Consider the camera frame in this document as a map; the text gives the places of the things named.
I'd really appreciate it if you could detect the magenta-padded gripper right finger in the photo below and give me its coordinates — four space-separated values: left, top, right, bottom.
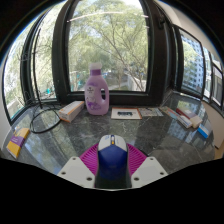
127 143 169 189

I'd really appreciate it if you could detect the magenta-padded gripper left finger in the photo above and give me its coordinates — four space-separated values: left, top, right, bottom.
57 143 99 189

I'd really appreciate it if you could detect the blue and white computer mouse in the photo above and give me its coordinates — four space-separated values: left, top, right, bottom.
96 134 129 183

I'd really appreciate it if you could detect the white card with dark print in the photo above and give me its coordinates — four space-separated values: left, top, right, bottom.
110 107 143 121

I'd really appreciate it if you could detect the pale printed paper sheet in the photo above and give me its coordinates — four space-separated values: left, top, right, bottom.
137 106 164 118

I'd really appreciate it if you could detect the orange and white small box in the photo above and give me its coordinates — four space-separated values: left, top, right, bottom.
58 100 86 123

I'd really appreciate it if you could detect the flat patterned box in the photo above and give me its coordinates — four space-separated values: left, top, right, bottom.
159 105 193 129

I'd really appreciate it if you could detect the purple detergent bottle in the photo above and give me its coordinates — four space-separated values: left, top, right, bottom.
84 62 110 116

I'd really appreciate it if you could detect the red and white box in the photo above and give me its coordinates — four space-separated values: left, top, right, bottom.
175 107 204 129

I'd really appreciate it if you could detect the small blue box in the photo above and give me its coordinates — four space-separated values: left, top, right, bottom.
197 123 211 139

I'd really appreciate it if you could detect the yellow and purple book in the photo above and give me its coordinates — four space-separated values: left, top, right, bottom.
5 127 31 160

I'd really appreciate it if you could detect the black wire stand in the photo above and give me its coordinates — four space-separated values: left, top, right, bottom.
20 28 63 135

